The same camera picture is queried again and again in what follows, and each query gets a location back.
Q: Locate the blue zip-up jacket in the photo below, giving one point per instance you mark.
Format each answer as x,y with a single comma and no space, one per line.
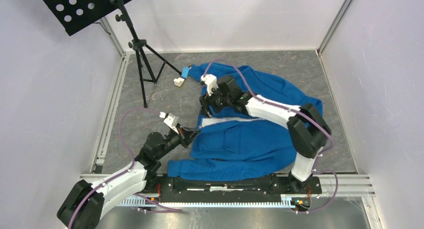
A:
232,146

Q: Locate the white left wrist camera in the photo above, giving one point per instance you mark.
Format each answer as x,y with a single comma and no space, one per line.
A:
169,119

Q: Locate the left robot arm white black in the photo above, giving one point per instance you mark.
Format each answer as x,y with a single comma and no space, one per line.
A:
88,202

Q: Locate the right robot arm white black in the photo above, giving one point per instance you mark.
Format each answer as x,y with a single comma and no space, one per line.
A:
308,130

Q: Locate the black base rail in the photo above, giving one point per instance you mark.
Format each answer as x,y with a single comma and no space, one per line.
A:
263,189

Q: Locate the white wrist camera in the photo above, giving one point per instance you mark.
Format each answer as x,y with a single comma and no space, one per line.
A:
210,81
169,119

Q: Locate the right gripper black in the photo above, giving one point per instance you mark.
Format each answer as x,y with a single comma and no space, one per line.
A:
206,100

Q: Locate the black music stand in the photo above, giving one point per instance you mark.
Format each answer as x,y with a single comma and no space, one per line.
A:
76,15

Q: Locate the toy brick stack white blue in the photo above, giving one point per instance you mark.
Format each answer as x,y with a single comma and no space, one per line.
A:
178,82

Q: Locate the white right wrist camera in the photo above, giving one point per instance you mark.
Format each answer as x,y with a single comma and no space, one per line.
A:
210,81

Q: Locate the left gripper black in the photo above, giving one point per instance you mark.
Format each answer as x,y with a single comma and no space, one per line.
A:
186,135

